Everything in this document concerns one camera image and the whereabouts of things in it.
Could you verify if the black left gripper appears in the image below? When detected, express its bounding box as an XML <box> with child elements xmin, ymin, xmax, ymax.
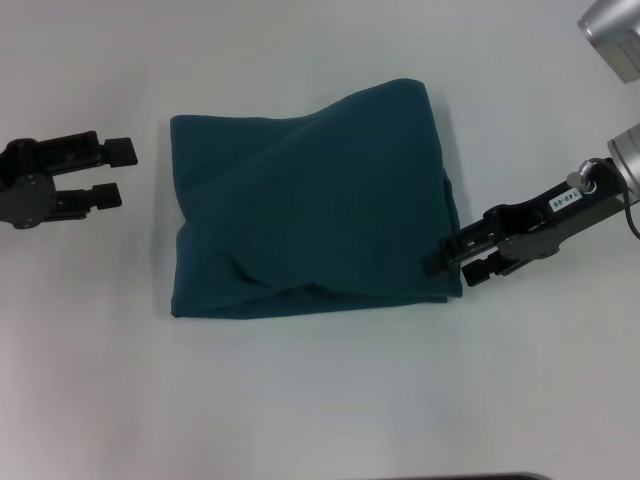
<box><xmin>0</xmin><ymin>130</ymin><xmax>139</xmax><ymax>231</ymax></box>

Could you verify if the dark right arm cable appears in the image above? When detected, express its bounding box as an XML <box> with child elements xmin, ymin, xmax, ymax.
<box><xmin>619</xmin><ymin>192</ymin><xmax>640</xmax><ymax>241</ymax></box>

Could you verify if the teal t-shirt with white print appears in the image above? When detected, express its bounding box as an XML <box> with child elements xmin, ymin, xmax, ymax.
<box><xmin>168</xmin><ymin>77</ymin><xmax>464</xmax><ymax>320</ymax></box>

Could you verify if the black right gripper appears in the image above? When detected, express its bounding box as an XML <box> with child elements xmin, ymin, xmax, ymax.
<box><xmin>423</xmin><ymin>158</ymin><xmax>625</xmax><ymax>287</ymax></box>

